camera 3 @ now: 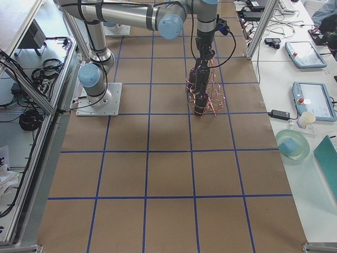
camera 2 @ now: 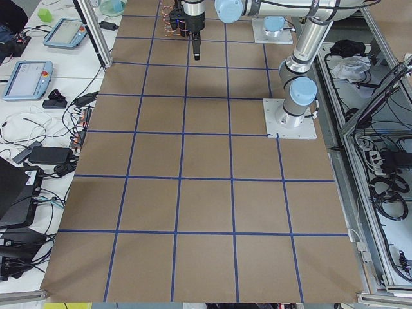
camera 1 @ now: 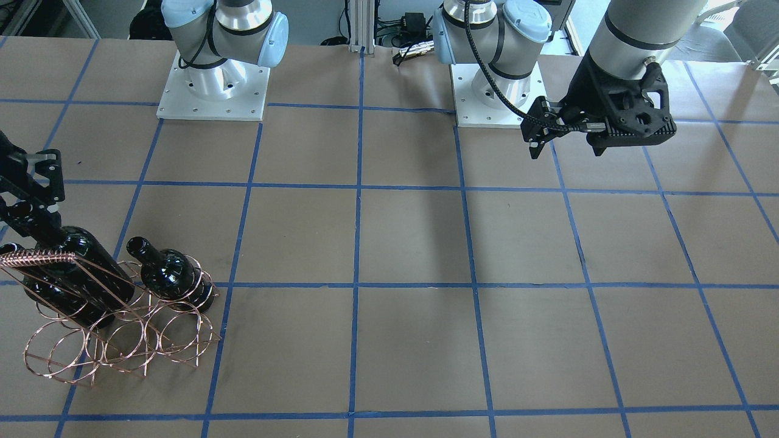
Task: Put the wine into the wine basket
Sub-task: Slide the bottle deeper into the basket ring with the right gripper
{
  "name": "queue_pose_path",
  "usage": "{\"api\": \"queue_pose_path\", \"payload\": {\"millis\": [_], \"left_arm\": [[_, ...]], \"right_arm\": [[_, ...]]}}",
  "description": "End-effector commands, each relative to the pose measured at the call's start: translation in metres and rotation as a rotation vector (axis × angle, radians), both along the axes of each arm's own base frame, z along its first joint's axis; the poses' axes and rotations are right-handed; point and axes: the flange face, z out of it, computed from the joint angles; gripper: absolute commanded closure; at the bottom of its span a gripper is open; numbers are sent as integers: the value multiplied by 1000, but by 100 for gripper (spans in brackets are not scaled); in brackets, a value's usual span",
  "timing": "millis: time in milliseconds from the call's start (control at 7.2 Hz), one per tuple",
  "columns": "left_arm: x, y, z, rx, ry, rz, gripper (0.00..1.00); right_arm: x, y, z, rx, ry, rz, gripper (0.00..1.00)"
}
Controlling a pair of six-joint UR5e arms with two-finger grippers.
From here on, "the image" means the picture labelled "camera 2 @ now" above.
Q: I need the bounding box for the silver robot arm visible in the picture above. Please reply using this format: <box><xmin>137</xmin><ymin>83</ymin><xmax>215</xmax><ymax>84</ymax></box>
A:
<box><xmin>214</xmin><ymin>1</ymin><xmax>362</xmax><ymax>124</ymax></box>

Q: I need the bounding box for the black small device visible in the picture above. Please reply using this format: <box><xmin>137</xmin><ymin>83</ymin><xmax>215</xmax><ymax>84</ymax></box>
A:
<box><xmin>42</xmin><ymin>89</ymin><xmax>67</xmax><ymax>109</ymax></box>

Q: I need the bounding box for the black power brick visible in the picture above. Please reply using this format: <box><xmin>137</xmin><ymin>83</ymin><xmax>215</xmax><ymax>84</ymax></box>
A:
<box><xmin>28</xmin><ymin>146</ymin><xmax>73</xmax><ymax>165</ymax></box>

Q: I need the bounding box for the brown gridded table mat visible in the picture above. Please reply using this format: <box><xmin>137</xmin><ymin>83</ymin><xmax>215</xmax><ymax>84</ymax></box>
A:
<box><xmin>42</xmin><ymin>1</ymin><xmax>362</xmax><ymax>303</ymax></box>

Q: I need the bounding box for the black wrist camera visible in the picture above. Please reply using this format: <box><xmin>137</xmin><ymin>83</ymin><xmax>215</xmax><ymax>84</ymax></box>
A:
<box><xmin>169</xmin><ymin>0</ymin><xmax>185</xmax><ymax>31</ymax></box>

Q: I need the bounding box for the white crumpled cloth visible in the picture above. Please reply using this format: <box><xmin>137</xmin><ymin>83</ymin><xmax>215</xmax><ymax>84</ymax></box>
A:
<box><xmin>331</xmin><ymin>55</ymin><xmax>371</xmax><ymax>83</ymax></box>

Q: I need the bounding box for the aluminium frame post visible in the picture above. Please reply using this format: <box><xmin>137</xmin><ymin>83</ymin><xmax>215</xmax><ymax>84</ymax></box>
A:
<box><xmin>73</xmin><ymin>0</ymin><xmax>113</xmax><ymax>69</ymax></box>

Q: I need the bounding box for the blue foam block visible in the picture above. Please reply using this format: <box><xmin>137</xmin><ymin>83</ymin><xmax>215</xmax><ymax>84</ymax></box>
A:
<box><xmin>110</xmin><ymin>0</ymin><xmax>124</xmax><ymax>12</ymax></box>

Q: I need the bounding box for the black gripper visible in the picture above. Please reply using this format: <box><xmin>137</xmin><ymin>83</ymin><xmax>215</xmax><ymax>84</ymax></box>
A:
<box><xmin>183</xmin><ymin>13</ymin><xmax>205</xmax><ymax>61</ymax></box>

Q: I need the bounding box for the blue teach pendant near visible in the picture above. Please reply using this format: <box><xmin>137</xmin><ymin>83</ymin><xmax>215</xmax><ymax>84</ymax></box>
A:
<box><xmin>2</xmin><ymin>61</ymin><xmax>53</xmax><ymax>101</ymax></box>

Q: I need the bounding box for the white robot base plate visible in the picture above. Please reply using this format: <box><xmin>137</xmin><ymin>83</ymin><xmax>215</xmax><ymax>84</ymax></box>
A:
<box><xmin>263</xmin><ymin>98</ymin><xmax>317</xmax><ymax>140</ymax></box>

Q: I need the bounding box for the blue teach pendant far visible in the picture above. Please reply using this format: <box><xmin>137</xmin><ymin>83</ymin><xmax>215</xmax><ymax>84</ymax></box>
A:
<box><xmin>43</xmin><ymin>18</ymin><xmax>87</xmax><ymax>49</ymax></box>

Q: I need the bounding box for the black power adapter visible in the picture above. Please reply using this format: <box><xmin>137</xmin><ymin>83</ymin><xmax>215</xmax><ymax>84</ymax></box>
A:
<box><xmin>99</xmin><ymin>21</ymin><xmax>118</xmax><ymax>31</ymax></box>

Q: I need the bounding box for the copper wire wine basket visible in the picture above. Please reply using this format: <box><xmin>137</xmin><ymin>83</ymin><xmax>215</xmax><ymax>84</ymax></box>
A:
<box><xmin>160</xmin><ymin>0</ymin><xmax>190</xmax><ymax>38</ymax></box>

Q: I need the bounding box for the blue teach pendant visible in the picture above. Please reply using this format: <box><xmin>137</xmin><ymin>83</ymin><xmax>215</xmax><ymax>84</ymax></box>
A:
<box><xmin>43</xmin><ymin>18</ymin><xmax>87</xmax><ymax>49</ymax></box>
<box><xmin>2</xmin><ymin>61</ymin><xmax>53</xmax><ymax>101</ymax></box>

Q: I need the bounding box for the dark wine bottle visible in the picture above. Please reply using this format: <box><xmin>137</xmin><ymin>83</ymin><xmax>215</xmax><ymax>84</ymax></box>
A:
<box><xmin>178</xmin><ymin>19</ymin><xmax>191</xmax><ymax>37</ymax></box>

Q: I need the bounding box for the green glass plate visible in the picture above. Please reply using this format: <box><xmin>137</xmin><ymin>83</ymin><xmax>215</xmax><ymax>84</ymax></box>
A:
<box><xmin>99</xmin><ymin>0</ymin><xmax>126</xmax><ymax>17</ymax></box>

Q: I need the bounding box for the green block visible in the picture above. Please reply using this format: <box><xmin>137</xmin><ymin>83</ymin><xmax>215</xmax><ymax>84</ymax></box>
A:
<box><xmin>37</xmin><ymin>8</ymin><xmax>53</xmax><ymax>23</ymax></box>

